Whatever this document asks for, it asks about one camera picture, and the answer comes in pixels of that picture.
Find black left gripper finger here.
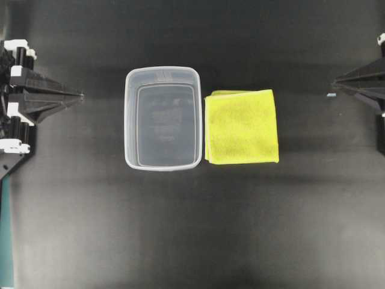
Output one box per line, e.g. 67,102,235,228
20,93,84,124
19,67,84,96

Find clear plastic container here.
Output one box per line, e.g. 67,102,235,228
124,66,203,172

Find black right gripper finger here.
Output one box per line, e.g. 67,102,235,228
332,84,384,114
334,57,384,89

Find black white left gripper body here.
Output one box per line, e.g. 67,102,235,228
1,39,36,180

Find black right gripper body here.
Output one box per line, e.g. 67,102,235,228
376,33,385,151

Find yellow microfiber towel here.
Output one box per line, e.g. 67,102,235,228
205,89,279,165

